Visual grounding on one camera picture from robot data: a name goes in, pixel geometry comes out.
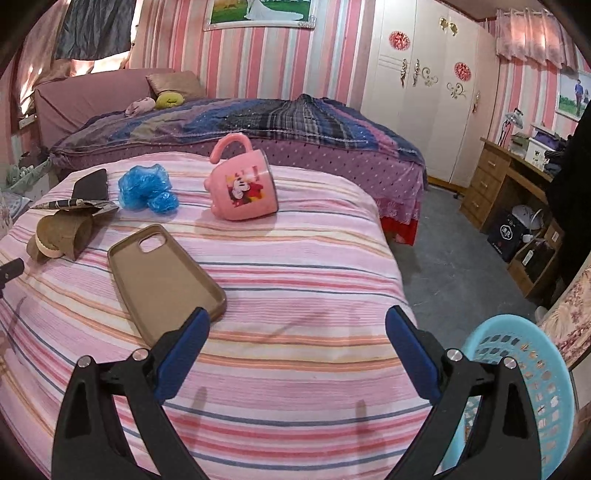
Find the pink window curtain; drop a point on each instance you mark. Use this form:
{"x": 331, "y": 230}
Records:
{"x": 534, "y": 35}

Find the black hanging coat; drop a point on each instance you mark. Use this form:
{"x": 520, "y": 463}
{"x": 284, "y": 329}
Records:
{"x": 568, "y": 197}

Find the yellow plush toy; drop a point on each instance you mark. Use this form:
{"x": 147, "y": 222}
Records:
{"x": 168, "y": 99}

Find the small brown cardboard tube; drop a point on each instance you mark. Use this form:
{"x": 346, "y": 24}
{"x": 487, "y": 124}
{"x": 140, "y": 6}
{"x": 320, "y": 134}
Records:
{"x": 33, "y": 251}

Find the framed wedding photo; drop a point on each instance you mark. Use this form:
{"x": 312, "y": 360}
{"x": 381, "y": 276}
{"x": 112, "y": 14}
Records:
{"x": 229, "y": 14}

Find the black box under desk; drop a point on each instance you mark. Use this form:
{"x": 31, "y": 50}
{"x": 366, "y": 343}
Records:
{"x": 506, "y": 236}

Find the purple bed with blanket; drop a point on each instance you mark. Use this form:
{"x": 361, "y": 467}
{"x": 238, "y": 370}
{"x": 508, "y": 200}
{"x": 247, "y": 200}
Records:
{"x": 82, "y": 123}

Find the brown phone case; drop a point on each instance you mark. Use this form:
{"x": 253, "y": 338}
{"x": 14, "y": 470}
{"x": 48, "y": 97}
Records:
{"x": 160, "y": 283}

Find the small framed photo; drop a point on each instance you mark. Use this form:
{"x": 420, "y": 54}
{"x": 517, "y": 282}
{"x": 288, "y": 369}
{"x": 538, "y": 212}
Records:
{"x": 573, "y": 94}

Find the brown pillow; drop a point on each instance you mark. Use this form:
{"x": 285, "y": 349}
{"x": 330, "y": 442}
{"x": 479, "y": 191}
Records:
{"x": 185, "y": 83}

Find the pink striped bed cover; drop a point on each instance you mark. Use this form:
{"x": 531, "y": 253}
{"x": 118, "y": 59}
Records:
{"x": 298, "y": 379}

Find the black smartphone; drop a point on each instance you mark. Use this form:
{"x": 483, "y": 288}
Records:
{"x": 91, "y": 187}

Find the white printer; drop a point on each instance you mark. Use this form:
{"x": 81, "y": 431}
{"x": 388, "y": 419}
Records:
{"x": 541, "y": 141}

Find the dark patterned snack wrapper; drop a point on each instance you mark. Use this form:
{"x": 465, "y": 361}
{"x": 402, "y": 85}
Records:
{"x": 92, "y": 207}

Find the dark window cloth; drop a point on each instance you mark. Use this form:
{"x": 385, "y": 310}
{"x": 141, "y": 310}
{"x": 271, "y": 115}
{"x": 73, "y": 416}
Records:
{"x": 95, "y": 29}

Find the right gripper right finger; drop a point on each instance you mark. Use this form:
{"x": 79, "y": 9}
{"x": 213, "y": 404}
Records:
{"x": 503, "y": 441}

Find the white wardrobe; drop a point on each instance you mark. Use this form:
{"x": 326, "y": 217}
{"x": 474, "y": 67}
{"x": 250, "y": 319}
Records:
{"x": 432, "y": 78}

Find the floral curtain right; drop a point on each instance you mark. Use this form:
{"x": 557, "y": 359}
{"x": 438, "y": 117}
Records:
{"x": 568, "y": 322}

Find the blue plastic bag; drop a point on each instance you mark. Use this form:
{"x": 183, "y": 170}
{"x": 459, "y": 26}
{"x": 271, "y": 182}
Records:
{"x": 147, "y": 188}

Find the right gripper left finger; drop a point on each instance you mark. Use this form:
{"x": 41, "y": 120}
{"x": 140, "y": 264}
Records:
{"x": 89, "y": 442}

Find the wooden desk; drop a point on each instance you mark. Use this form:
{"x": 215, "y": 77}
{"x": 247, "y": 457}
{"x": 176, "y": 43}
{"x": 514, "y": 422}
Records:
{"x": 505, "y": 183}

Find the pink plush toy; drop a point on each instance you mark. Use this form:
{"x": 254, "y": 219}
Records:
{"x": 140, "y": 107}

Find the desk lamp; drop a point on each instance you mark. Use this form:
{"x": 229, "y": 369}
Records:
{"x": 512, "y": 119}

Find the pink cartoon mug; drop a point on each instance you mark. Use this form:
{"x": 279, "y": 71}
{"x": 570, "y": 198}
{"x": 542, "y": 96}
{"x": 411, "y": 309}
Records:
{"x": 241, "y": 187}

